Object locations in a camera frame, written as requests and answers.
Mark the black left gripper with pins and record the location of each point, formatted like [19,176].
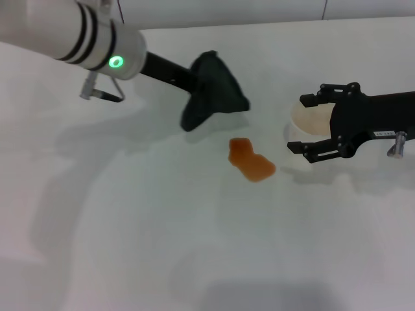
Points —
[168,74]

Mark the dark blue rag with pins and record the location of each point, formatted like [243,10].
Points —
[214,90]

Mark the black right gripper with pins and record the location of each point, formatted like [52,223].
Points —
[369,120]

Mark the white paper cup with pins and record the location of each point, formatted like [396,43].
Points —
[308,123]

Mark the brown liquid stain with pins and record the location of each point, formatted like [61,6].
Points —
[251,162]

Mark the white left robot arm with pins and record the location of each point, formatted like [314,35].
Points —
[65,29]

